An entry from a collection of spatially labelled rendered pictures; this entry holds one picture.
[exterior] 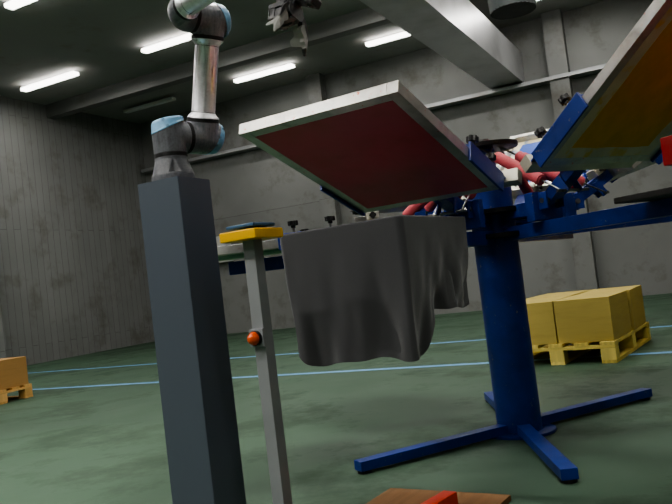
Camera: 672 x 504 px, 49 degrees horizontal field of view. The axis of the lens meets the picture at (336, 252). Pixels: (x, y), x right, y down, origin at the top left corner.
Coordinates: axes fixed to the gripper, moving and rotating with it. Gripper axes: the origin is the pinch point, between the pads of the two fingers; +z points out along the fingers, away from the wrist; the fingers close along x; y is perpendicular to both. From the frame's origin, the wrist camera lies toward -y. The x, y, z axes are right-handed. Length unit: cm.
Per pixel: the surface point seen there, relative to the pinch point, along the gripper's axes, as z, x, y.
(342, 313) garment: 74, -35, 2
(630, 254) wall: -220, -1005, 111
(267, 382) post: 97, -13, 11
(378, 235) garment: 53, -28, -15
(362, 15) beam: -509, -625, 375
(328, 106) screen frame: 16.2, -12.1, -5.7
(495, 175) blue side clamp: 17, -82, -30
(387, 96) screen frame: 17.5, -13.2, -25.3
